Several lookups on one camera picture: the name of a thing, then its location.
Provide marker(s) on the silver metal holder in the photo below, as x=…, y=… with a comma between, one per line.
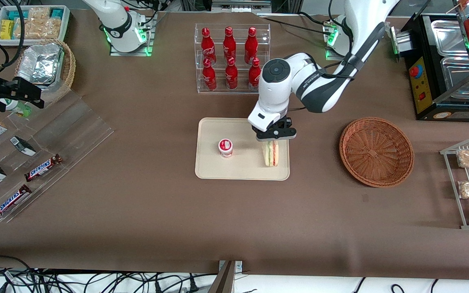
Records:
x=401, y=40

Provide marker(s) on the Snickers chocolate bar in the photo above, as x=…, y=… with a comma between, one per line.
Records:
x=43, y=167
x=11, y=201

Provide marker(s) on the clear bag of beige snacks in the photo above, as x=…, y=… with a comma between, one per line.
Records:
x=49, y=27
x=39, y=13
x=27, y=29

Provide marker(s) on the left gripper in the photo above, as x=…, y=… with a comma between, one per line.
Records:
x=288, y=121

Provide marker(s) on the yellow snack packet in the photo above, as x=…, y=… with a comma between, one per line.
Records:
x=7, y=29

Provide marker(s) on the small red white yogurt cup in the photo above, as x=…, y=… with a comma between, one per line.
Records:
x=225, y=147

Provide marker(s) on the silver metal bracket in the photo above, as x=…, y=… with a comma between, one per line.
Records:
x=239, y=264

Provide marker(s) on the aluminium foil tray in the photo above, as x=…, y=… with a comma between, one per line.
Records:
x=41, y=65

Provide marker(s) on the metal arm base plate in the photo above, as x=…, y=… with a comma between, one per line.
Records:
x=132, y=53
x=334, y=57

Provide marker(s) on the triangular sandwich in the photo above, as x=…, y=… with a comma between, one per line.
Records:
x=270, y=154

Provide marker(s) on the white plastic crate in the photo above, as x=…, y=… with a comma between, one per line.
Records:
x=66, y=22

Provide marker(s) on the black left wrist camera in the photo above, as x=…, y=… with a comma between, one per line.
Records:
x=283, y=123

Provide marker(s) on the clear acrylic bottle rack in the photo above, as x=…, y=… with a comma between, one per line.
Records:
x=234, y=91

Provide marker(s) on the steel warmer pan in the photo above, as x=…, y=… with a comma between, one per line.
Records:
x=462, y=75
x=446, y=36

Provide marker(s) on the teal snack packet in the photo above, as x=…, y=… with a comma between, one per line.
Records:
x=57, y=13
x=16, y=15

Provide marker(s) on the cream plastic tray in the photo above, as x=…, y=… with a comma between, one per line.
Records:
x=242, y=167

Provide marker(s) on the brown table post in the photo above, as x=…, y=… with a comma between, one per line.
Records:
x=225, y=280

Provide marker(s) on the clear acrylic stepped display stand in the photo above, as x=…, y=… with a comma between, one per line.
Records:
x=84, y=130

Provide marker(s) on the black food warmer appliance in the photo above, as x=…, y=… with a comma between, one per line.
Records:
x=424, y=106

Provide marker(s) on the brown round wicker basket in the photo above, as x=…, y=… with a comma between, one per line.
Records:
x=377, y=152

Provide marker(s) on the light wicker basket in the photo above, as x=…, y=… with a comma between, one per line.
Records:
x=70, y=69

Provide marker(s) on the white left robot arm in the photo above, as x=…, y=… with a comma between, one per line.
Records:
x=320, y=87

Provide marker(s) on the red cola bottle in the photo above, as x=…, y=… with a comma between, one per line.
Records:
x=207, y=44
x=231, y=74
x=251, y=44
x=229, y=42
x=254, y=75
x=209, y=75

